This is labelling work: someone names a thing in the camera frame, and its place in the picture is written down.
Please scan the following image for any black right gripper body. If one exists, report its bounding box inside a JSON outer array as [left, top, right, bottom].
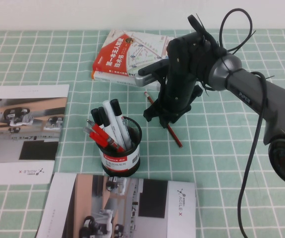
[[143, 33, 226, 122]]

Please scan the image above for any red pencil with eraser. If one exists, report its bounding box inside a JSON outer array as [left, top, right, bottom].
[[143, 91, 183, 149]]

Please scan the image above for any black mesh pen holder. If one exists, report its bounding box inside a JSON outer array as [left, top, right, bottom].
[[94, 116, 142, 178]]

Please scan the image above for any white marker black cap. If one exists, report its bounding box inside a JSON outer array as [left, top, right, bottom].
[[90, 108, 101, 125], [109, 98, 133, 151], [97, 107, 113, 134]]

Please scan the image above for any white marker grey end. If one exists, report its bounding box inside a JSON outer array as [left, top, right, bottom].
[[102, 100, 127, 151]]

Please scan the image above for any green checkered tablecloth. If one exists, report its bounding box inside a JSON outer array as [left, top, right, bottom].
[[0, 29, 285, 238]]

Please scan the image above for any red map cover book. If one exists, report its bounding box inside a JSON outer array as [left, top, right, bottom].
[[92, 29, 175, 80]]

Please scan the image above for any AgileX printed brochure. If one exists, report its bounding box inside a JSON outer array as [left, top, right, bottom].
[[35, 173, 197, 238], [0, 84, 70, 186]]

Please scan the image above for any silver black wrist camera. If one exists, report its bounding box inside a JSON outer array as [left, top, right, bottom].
[[134, 60, 170, 88]]

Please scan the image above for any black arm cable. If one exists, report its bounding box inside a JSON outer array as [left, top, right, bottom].
[[219, 8, 269, 238]]

